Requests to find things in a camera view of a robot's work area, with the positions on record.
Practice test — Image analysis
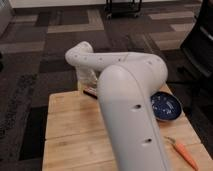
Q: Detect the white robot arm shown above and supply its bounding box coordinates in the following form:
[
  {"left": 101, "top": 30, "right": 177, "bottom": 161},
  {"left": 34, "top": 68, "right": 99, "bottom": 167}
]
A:
[{"left": 65, "top": 41, "right": 172, "bottom": 171}]

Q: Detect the blue ceramic bowl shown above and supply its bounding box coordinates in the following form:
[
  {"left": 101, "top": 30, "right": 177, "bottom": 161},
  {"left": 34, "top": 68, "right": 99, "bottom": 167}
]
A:
[{"left": 150, "top": 91, "right": 182, "bottom": 122}]

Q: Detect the black office chair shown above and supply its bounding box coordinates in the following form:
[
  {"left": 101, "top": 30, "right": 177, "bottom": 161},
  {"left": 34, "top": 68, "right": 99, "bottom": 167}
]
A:
[{"left": 181, "top": 0, "right": 213, "bottom": 77}]

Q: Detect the black wheeled cart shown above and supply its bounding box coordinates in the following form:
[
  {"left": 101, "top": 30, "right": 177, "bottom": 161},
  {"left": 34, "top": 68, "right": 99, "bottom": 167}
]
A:
[{"left": 104, "top": 0, "right": 142, "bottom": 19}]

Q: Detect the orange carrot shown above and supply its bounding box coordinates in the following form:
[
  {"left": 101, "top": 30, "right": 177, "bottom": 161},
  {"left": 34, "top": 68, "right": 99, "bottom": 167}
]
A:
[{"left": 165, "top": 136, "right": 199, "bottom": 171}]

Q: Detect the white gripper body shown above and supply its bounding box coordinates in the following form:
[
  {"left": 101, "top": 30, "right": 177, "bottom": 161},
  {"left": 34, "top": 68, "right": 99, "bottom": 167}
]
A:
[{"left": 76, "top": 67, "right": 98, "bottom": 87}]

